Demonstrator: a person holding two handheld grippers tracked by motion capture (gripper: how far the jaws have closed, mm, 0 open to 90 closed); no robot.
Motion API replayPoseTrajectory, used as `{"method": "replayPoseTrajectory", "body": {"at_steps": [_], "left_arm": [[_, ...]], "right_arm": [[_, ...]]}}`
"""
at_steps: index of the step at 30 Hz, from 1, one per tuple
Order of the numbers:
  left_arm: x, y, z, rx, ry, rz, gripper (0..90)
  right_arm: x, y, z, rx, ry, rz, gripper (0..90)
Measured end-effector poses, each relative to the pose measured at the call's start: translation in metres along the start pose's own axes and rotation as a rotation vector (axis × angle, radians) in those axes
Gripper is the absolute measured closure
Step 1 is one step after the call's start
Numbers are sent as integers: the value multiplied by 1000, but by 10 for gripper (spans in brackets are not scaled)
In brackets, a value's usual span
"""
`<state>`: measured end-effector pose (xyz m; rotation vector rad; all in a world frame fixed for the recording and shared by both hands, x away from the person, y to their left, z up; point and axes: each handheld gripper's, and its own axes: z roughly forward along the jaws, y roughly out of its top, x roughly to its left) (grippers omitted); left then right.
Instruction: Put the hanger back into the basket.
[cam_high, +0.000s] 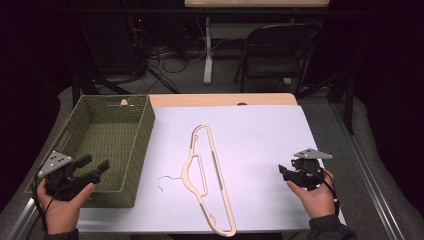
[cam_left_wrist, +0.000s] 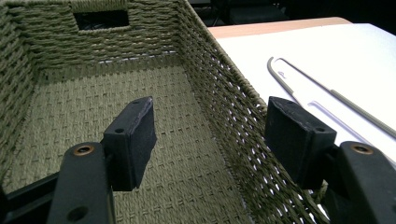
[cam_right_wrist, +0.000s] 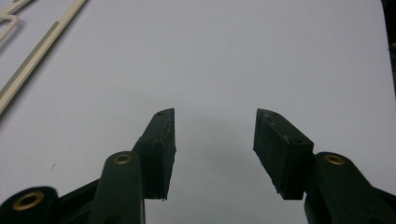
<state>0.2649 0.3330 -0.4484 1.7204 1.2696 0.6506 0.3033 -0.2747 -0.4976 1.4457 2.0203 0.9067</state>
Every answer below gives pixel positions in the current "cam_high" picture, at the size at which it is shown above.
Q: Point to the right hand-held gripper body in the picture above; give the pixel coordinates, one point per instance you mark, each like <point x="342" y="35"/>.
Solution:
<point x="308" y="171"/>

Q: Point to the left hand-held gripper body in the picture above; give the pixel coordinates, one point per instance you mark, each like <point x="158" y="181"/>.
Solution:
<point x="56" y="162"/>

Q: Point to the green woven basket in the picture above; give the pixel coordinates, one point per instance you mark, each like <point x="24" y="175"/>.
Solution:
<point x="106" y="140"/>

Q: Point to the beige clothes hanger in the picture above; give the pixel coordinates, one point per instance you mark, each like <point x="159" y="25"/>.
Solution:
<point x="208" y="186"/>

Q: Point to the person's right hand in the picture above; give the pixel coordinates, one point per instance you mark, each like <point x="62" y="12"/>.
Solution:
<point x="318" y="200"/>

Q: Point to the person's left hand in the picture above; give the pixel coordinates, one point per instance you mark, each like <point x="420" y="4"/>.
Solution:
<point x="63" y="213"/>

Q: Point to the white table sheet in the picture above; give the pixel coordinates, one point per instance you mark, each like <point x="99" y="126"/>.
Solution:
<point x="260" y="143"/>

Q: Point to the black stand legs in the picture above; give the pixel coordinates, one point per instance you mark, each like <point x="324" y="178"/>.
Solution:
<point x="90" y="83"/>

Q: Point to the black metal stand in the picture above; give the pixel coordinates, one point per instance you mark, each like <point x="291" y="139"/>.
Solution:
<point x="348" y="100"/>

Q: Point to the black folding chair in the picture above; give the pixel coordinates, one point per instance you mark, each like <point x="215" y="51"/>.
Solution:
<point x="276" y="63"/>

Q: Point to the white desk leg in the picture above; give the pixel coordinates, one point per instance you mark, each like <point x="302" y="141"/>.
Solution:
<point x="208" y="56"/>

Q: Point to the light desk top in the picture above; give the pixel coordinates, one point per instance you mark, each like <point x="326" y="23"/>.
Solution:
<point x="256" y="3"/>

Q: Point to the metal floor rail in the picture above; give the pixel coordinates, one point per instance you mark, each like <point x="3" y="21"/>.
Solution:
<point x="21" y="221"/>
<point x="370" y="173"/>

